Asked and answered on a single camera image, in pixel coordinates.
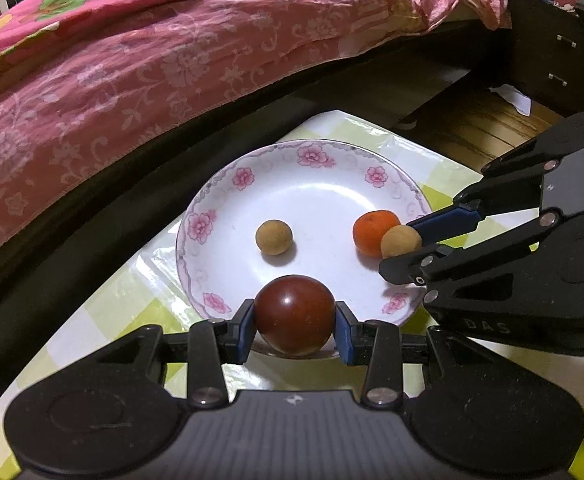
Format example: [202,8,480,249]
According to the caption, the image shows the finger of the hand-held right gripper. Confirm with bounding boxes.
[406,112,584,246]
[379,242,540,342]

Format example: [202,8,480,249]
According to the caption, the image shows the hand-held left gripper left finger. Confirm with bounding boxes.
[94,300,258,407]

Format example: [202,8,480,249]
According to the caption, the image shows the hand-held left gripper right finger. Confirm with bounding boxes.
[335,300,478,407]

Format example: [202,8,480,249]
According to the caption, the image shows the brown longan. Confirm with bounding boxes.
[255,219,294,257]
[380,224,423,260]

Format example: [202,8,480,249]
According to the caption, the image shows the dark red tomato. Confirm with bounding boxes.
[254,274,337,357]

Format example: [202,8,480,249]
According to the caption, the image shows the white floral plate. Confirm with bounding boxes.
[175,139,433,356]

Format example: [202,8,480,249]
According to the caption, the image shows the orange tangerine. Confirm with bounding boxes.
[352,209,403,259]

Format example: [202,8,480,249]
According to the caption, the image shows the white paper scrap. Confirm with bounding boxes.
[488,83,534,117]

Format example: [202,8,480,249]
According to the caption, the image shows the black nightstand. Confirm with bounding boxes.
[508,0,584,122]

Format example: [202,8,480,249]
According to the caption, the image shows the pink floral bed sheet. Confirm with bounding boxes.
[0,0,513,274]

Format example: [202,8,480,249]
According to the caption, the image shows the dark wooden bed frame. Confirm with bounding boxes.
[0,14,515,343]

